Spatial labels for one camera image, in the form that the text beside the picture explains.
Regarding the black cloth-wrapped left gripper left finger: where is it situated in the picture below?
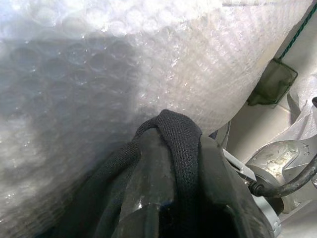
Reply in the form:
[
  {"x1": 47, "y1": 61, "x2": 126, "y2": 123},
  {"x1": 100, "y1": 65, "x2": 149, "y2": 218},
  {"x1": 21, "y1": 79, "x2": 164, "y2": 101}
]
[{"x1": 51, "y1": 123, "x2": 174, "y2": 238}]

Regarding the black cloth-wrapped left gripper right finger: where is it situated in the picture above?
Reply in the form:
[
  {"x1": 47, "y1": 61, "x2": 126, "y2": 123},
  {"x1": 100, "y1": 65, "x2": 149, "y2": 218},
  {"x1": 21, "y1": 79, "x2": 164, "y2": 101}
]
[{"x1": 158, "y1": 109, "x2": 264, "y2": 238}]

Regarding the silver robot joint housing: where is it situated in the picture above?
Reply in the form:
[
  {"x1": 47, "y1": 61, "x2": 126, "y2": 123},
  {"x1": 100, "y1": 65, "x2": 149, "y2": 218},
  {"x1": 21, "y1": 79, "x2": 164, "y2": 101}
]
[{"x1": 245, "y1": 140, "x2": 317, "y2": 214}]

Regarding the clear bubble wrap sheet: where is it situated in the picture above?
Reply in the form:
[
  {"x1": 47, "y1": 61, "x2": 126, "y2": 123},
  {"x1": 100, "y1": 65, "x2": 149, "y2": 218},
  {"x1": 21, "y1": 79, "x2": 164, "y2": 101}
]
[{"x1": 0, "y1": 0, "x2": 313, "y2": 238}]

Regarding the white zippered fabric cover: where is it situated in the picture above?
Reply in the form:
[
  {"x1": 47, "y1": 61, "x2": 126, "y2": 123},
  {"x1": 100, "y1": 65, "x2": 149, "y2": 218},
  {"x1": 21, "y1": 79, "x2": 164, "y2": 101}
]
[{"x1": 286, "y1": 75, "x2": 317, "y2": 152}]

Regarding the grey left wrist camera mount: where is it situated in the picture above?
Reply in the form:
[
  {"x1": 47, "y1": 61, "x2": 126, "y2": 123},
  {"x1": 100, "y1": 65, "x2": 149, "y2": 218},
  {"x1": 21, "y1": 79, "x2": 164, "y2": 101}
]
[{"x1": 221, "y1": 148, "x2": 283, "y2": 238}]

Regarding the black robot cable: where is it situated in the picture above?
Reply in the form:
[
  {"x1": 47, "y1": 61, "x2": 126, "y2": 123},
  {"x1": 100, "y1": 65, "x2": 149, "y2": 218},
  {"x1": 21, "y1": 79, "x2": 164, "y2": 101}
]
[{"x1": 249, "y1": 151, "x2": 317, "y2": 199}]

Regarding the dark green twisted cord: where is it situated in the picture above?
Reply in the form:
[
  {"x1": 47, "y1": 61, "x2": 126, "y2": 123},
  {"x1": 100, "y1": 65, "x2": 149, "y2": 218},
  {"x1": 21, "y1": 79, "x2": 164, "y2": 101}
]
[{"x1": 280, "y1": 4, "x2": 316, "y2": 60}]

